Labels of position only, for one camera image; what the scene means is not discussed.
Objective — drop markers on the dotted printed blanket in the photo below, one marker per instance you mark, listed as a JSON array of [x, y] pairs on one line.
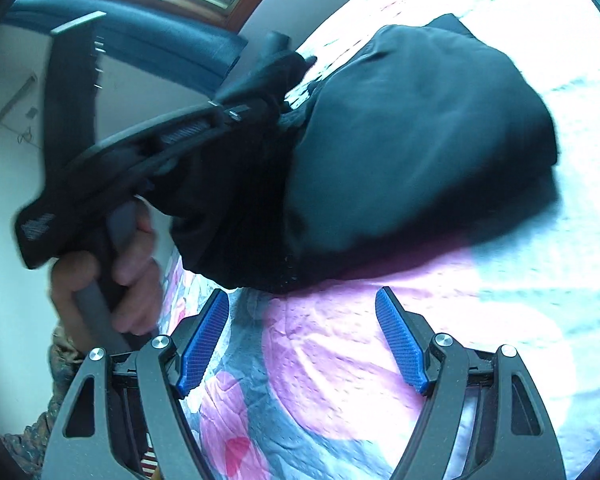
[[330, 360]]

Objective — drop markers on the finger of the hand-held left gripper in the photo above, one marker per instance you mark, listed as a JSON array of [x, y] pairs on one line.
[[260, 90]]

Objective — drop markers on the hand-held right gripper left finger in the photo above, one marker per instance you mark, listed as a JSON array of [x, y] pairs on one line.
[[205, 340]]

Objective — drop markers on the teal curtain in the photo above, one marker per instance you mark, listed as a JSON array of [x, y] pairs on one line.
[[145, 35]]

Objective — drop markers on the black zip jacket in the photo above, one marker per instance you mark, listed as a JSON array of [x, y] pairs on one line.
[[405, 135]]

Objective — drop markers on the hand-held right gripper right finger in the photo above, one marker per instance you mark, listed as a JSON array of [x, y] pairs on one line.
[[400, 340]]

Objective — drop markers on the person's left hand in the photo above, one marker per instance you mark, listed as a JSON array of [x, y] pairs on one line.
[[135, 270]]

